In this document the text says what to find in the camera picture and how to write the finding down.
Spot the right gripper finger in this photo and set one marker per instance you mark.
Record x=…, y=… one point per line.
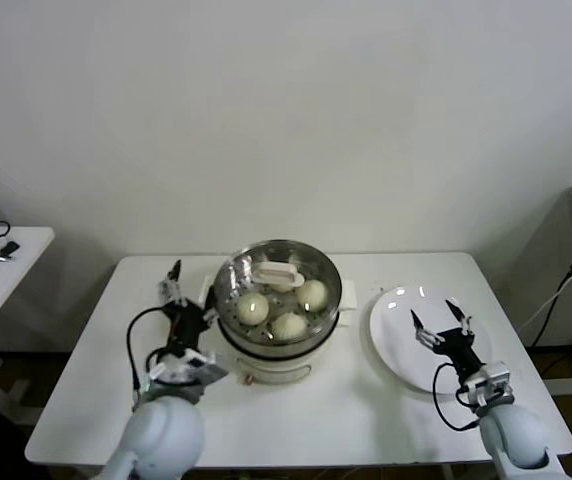
x=458, y=311
x=418, y=325

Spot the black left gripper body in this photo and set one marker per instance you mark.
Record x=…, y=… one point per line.
x=186, y=325

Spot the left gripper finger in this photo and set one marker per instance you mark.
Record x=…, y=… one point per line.
x=173, y=290
x=210, y=305

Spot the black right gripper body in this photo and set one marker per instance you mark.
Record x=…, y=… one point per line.
x=461, y=345

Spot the white steamed baozi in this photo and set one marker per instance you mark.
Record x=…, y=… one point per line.
x=280, y=288
x=252, y=308
x=312, y=294
x=288, y=326

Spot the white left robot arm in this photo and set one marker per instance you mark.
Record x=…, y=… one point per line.
x=166, y=435

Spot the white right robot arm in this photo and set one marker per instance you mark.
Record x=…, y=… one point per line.
x=516, y=440

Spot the stainless steel steamer basket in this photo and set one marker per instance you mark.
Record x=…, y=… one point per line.
x=337, y=300

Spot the white round plate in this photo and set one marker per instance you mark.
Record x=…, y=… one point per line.
x=396, y=340

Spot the white electric cooker base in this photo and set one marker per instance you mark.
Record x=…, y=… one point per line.
x=271, y=367

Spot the white side table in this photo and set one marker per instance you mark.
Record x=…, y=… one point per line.
x=16, y=270

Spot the small black device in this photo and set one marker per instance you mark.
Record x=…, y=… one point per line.
x=11, y=247

